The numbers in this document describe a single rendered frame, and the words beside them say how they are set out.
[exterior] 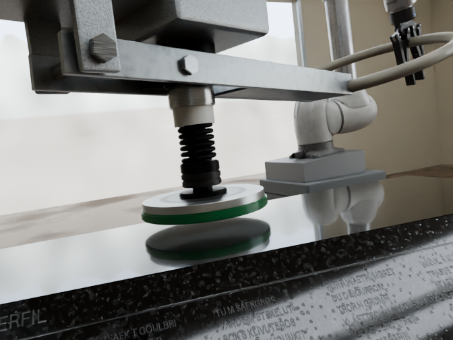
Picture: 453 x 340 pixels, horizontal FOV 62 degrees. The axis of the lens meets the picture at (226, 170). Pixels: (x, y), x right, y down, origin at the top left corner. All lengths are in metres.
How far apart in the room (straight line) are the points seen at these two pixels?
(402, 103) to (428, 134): 0.89
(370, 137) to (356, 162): 5.68
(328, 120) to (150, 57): 1.22
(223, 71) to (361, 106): 1.21
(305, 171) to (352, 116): 0.37
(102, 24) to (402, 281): 0.47
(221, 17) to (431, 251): 0.43
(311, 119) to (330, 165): 0.22
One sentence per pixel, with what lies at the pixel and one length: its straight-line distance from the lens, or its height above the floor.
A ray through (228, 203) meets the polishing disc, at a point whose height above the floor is 0.91.
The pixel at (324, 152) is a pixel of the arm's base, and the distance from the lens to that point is 1.67.
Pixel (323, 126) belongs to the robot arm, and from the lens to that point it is 1.68.
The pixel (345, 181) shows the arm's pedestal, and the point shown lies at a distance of 1.60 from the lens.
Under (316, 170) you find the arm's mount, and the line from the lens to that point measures 1.57.
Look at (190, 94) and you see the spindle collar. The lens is 0.63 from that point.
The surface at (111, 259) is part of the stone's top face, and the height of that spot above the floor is 0.87.
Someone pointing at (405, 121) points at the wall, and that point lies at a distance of 8.01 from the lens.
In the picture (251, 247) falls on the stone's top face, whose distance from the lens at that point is 0.49.
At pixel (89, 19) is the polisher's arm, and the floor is 1.16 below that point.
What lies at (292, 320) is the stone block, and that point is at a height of 0.81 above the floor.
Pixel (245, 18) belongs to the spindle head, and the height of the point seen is 1.19.
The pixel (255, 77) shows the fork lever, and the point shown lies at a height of 1.11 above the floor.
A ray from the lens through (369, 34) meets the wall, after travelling 7.64.
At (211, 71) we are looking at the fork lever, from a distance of 0.62.
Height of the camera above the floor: 1.01
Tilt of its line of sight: 5 degrees down
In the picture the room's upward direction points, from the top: 7 degrees counter-clockwise
